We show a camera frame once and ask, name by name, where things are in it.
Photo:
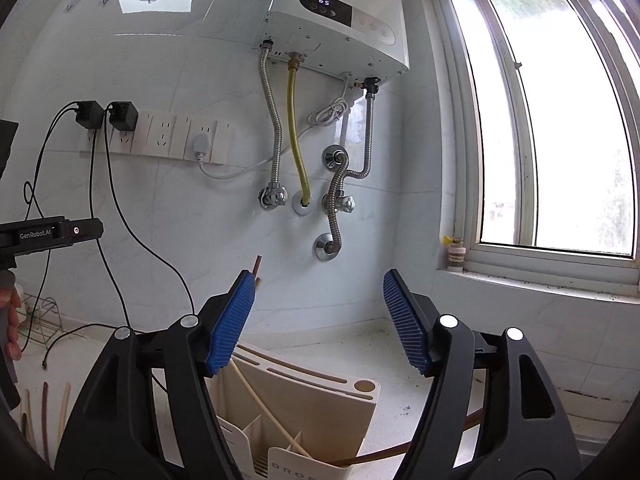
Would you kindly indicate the white wall water heater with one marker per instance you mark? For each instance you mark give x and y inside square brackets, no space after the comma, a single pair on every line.
[310,30]

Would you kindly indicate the small bottle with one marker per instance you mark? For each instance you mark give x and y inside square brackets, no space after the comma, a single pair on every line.
[456,255]

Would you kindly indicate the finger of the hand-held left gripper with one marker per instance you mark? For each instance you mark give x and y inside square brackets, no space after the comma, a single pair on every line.
[85,230]

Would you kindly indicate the beige plastic utensil holder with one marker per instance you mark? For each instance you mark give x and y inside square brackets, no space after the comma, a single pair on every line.
[325,410]

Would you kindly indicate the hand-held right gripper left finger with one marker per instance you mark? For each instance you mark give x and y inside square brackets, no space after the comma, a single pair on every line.
[230,320]

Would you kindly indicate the steel wall pipe fitting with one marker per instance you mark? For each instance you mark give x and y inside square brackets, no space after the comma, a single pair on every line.
[334,155]

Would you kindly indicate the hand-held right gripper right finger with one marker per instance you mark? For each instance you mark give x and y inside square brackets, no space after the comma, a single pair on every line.
[405,320]

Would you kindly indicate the white framed window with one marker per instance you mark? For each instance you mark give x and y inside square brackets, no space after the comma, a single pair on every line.
[550,110]

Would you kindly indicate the white wall outlet row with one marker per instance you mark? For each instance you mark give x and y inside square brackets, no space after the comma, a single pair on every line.
[160,135]

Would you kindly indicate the steel angle valve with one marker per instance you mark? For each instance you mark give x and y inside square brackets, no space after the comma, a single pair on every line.
[340,204]
[272,196]

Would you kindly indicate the black power adapter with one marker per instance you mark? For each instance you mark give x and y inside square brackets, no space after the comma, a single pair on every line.
[122,116]
[89,112]

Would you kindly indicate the person's left hand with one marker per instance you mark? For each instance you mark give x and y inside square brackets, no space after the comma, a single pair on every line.
[14,330]

